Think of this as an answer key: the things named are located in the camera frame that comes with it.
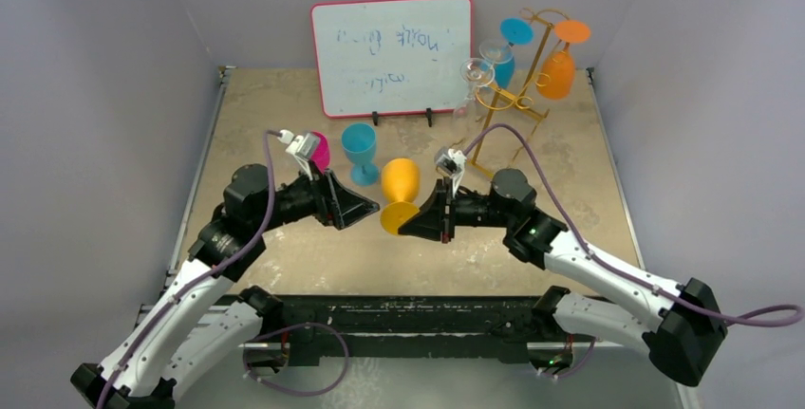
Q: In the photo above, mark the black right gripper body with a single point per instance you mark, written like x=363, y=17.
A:
x=449, y=209

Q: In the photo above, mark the gold wire wine glass rack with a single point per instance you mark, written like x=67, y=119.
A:
x=520, y=105

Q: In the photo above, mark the front clear wine glass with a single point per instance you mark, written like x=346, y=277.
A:
x=477, y=73

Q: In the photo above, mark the rear blue wine glass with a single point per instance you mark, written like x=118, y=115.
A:
x=516, y=31

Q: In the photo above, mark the rear clear wine glass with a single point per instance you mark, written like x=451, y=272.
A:
x=498, y=58

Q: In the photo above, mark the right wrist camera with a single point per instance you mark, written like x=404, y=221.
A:
x=451, y=163

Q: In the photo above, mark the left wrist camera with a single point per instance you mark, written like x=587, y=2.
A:
x=301, y=147

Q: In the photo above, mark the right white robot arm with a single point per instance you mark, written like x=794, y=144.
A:
x=676, y=325

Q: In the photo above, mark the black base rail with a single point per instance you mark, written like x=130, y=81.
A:
x=508, y=329

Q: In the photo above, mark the orange wine glass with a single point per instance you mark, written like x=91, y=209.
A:
x=556, y=75

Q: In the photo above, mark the clear wine glass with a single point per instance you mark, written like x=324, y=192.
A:
x=498, y=58
x=477, y=73

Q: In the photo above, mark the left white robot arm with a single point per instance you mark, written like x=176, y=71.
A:
x=167, y=351

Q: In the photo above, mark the red framed whiteboard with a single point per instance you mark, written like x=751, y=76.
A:
x=391, y=57

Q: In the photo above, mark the light blue wine glass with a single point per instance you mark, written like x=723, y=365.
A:
x=359, y=144

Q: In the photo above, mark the yellow wine glass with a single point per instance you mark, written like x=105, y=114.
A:
x=400, y=181

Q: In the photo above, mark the pink wine glass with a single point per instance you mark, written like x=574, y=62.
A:
x=321, y=154

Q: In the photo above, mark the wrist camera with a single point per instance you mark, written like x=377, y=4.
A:
x=301, y=147
x=451, y=163

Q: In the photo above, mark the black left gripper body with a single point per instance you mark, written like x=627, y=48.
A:
x=302, y=199

